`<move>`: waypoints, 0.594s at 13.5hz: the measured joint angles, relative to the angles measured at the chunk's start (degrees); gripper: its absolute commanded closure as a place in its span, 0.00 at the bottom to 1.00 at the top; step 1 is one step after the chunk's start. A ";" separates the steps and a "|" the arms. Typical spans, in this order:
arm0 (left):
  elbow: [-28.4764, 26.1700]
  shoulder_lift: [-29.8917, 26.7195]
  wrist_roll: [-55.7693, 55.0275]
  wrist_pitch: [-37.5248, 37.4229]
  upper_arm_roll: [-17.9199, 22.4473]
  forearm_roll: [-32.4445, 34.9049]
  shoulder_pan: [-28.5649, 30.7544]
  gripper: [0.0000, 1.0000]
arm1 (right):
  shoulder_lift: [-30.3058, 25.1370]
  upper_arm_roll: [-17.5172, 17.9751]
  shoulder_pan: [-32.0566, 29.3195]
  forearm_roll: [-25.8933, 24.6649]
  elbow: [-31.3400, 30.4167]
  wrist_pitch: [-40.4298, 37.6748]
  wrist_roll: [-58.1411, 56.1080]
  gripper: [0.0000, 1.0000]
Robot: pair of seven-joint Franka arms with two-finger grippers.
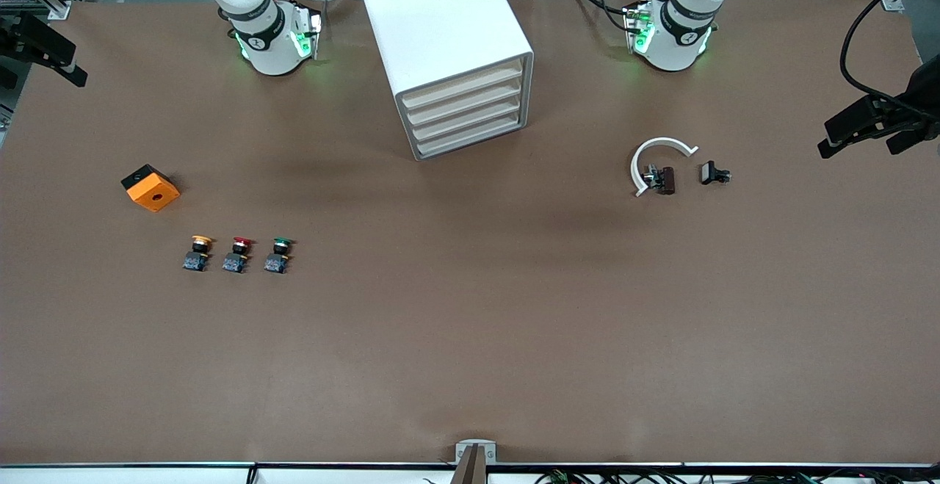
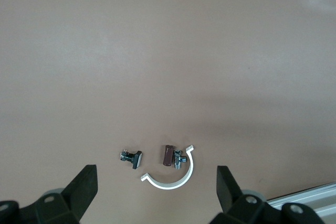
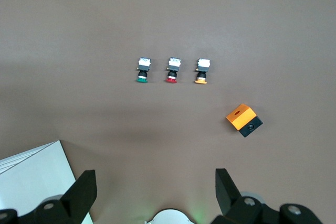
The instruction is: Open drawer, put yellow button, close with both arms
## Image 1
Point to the orange button enclosure box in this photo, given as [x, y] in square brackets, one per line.
[154, 194]

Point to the yellow push button switch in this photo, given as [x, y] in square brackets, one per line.
[198, 260]

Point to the red push button switch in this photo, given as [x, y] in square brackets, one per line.
[235, 262]

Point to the white table edge rail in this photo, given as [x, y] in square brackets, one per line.
[147, 475]

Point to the green push button switch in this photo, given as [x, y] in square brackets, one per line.
[276, 262]

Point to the brown paper table cover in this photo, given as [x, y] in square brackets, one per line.
[470, 322]

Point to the black small component white face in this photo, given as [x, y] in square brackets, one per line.
[709, 172]

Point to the white drawer cabinet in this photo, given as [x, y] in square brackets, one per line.
[433, 14]

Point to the grey metal bracket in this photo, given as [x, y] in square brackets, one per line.
[490, 454]

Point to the brown upright post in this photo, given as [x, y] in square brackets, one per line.
[470, 471]

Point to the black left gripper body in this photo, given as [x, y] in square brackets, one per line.
[927, 92]

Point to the white drawer with beige front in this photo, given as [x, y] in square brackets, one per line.
[463, 85]
[466, 102]
[470, 118]
[470, 135]

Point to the brown small electrical component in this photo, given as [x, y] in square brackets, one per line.
[667, 180]

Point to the white curved plastic piece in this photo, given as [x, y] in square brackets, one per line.
[636, 168]

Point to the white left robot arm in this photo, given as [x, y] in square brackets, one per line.
[675, 47]

